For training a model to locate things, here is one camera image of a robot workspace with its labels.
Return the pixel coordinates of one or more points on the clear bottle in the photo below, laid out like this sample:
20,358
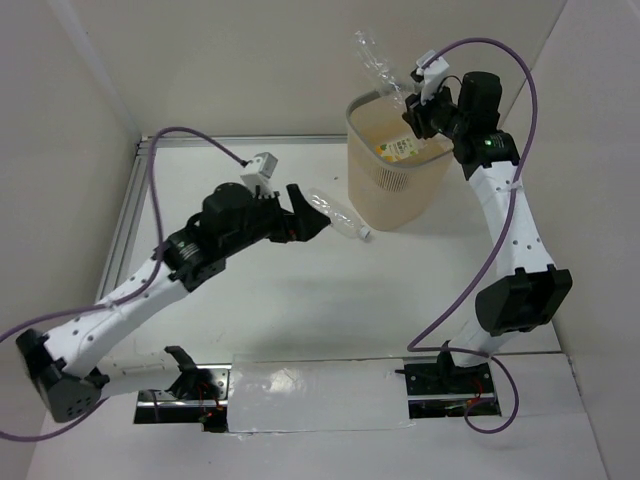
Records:
344,220
380,71

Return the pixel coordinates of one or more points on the square bottle orange label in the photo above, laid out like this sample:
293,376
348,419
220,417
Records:
400,149

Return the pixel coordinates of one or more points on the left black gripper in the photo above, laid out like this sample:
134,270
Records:
288,220

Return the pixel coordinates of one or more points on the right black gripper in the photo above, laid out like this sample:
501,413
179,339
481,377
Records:
416,112

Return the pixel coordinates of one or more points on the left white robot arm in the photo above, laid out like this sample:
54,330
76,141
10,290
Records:
68,365

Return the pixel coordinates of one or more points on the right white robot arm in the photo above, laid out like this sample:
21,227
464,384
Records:
529,287

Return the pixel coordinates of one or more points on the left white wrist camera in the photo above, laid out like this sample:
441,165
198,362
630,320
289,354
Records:
257,174

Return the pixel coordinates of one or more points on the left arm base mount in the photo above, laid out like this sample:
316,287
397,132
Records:
203,402

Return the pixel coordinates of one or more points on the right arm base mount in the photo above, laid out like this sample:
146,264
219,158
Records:
436,388

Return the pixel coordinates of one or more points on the beige plastic waste bin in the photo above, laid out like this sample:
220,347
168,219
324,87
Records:
389,195

